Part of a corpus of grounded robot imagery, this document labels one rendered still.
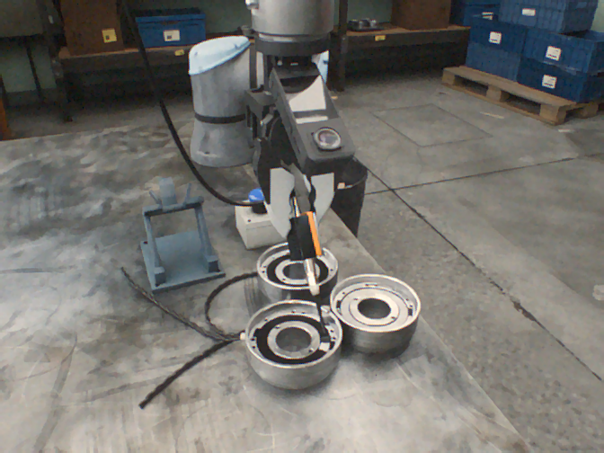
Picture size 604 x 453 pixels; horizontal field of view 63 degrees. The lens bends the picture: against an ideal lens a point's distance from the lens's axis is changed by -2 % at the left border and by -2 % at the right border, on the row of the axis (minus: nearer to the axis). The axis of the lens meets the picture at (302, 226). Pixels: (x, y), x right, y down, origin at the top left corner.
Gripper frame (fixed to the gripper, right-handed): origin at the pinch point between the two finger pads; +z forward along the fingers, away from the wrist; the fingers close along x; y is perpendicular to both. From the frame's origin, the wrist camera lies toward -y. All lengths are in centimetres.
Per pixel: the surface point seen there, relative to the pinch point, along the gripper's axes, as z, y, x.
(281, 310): 10.2, -1.0, 2.9
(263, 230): 10.3, 17.0, -1.1
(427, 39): 56, 327, -252
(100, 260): 13.2, 22.8, 22.3
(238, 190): 13.2, 36.2, -2.7
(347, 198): 55, 95, -57
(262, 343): 10.2, -5.2, 6.7
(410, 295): 9.7, -4.8, -12.2
